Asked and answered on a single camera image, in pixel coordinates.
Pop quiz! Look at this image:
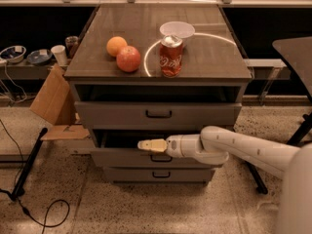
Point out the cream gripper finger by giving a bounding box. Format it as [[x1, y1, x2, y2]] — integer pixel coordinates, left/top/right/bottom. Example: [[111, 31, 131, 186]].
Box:
[[137, 138, 168, 152]]

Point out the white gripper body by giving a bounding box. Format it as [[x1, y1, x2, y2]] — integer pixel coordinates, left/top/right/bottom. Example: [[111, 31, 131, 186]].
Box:
[[166, 135, 183, 158]]

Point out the grey drawer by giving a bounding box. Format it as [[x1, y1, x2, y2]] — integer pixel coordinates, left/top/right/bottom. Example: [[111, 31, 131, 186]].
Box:
[[103, 168, 215, 183], [75, 101, 242, 131], [91, 131, 213, 169]]

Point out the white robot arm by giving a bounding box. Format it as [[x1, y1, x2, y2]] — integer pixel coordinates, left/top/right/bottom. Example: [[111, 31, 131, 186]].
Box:
[[137, 126, 299, 178]]

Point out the grey bottom drawer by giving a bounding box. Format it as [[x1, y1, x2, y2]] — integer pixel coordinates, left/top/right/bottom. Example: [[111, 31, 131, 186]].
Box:
[[103, 168, 215, 183]]

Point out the grey top drawer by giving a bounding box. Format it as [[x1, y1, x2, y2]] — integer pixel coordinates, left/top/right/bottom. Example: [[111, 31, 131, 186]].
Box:
[[75, 101, 242, 131]]

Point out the grey drawer cabinet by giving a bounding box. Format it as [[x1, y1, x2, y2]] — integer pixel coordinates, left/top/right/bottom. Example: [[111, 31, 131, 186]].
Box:
[[63, 3, 254, 185]]

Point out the red apple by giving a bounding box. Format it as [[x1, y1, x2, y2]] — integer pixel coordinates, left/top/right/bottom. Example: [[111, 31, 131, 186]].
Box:
[[116, 46, 140, 72]]

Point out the red soda can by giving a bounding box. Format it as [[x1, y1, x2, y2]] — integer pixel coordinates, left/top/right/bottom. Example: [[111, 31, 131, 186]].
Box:
[[159, 35, 183, 77]]

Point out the orange fruit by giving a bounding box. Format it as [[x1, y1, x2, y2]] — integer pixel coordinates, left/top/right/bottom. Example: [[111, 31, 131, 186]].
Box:
[[106, 36, 128, 57]]

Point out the brown cardboard box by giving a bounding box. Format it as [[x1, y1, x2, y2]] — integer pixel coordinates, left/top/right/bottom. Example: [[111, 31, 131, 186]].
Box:
[[30, 64, 90, 140]]

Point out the white plastic bowl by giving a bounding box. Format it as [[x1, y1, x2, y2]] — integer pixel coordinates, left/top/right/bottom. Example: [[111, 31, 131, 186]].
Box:
[[160, 21, 195, 46]]

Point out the dark glass jar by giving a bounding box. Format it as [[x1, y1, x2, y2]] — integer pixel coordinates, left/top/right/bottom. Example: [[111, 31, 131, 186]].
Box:
[[65, 36, 79, 59]]

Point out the white paper cup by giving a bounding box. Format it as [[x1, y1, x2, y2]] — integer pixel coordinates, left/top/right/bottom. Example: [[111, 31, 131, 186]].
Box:
[[51, 45, 67, 66]]

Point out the black stand leg left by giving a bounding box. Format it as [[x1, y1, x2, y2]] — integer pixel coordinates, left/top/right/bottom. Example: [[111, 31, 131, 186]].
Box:
[[10, 128, 48, 201]]

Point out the blue bowl right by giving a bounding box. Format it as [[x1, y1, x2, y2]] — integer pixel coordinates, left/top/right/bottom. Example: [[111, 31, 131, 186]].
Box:
[[26, 49, 52, 65]]

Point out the blue bowl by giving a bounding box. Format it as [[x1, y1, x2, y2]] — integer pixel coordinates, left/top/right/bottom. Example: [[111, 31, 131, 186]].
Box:
[[0, 45, 26, 63], [26, 49, 52, 65]]

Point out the dark side table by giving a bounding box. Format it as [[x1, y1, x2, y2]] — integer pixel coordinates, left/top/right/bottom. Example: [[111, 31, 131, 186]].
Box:
[[272, 36, 312, 100]]

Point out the blue bowl left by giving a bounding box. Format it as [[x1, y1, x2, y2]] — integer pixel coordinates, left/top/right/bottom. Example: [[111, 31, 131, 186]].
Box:
[[0, 45, 26, 63]]

